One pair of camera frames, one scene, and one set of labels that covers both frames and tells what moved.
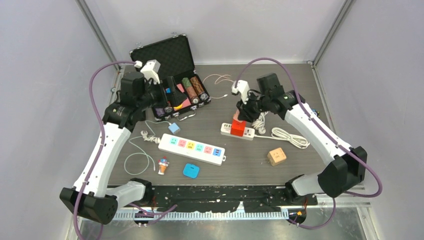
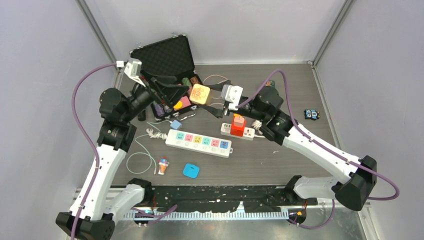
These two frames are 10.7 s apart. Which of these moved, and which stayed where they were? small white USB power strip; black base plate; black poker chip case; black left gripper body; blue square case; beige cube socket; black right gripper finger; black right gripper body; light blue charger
Moved: light blue charger; black right gripper finger; beige cube socket
Stayed: blue square case; black left gripper body; black base plate; small white USB power strip; black poker chip case; black right gripper body
